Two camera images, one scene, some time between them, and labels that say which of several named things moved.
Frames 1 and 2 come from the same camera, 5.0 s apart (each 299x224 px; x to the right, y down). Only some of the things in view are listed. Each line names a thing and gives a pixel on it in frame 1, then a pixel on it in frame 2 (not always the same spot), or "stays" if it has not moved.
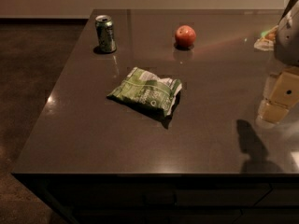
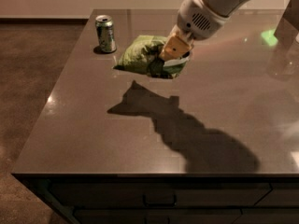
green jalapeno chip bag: [156, 96] → [144, 55]
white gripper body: [288, 41] → [195, 22]
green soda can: [104, 26] stays
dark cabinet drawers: [166, 198] stays
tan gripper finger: [281, 92] → [177, 45]
